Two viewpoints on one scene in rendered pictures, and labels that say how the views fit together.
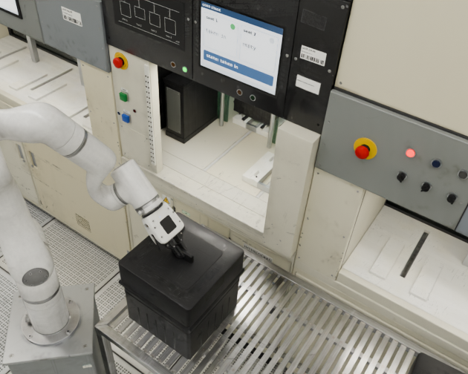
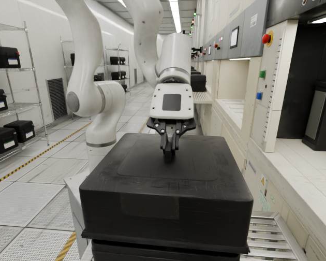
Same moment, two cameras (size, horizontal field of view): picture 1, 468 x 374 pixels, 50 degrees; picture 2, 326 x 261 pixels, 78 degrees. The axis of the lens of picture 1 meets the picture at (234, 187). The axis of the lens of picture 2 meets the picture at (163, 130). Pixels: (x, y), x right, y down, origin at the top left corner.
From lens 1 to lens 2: 132 cm
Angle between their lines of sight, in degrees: 59
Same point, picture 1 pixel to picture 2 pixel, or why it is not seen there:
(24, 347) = (78, 180)
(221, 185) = not seen: outside the picture
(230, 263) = (207, 194)
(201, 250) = (194, 163)
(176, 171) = (285, 158)
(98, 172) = (133, 13)
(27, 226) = (85, 57)
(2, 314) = not seen: hidden behind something
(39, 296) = (87, 136)
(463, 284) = not seen: outside the picture
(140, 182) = (173, 49)
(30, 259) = (74, 83)
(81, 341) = not seen: hidden behind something
